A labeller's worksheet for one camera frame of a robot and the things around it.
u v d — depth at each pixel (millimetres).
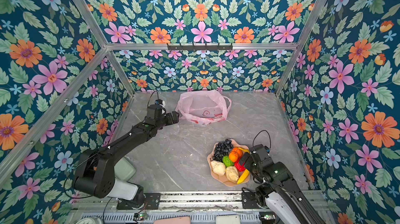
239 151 830
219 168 766
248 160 687
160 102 799
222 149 817
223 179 763
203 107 1099
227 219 676
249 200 734
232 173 750
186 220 681
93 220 660
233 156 795
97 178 431
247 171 759
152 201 733
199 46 918
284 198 485
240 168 779
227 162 802
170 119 802
